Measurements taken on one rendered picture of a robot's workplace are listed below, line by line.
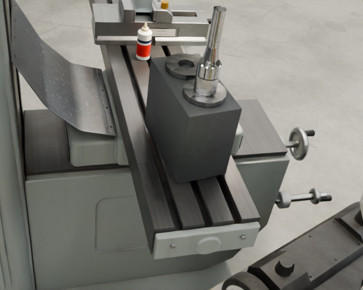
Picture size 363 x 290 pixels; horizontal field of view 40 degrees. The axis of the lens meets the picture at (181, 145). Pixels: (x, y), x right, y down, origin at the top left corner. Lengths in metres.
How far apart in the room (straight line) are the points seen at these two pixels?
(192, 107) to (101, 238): 0.76
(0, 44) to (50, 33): 2.43
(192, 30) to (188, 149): 0.62
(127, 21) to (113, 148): 0.39
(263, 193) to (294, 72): 1.92
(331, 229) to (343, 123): 1.59
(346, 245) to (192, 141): 0.73
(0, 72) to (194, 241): 0.55
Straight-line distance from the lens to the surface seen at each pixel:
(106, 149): 1.37
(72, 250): 1.66
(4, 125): 1.24
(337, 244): 1.59
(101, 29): 1.53
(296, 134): 1.79
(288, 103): 3.17
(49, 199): 1.47
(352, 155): 2.93
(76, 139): 1.36
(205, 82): 0.99
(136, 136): 1.20
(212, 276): 1.89
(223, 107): 1.02
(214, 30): 0.95
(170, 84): 1.06
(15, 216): 1.44
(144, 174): 1.11
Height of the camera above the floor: 1.72
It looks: 40 degrees down
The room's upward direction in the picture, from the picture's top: 9 degrees clockwise
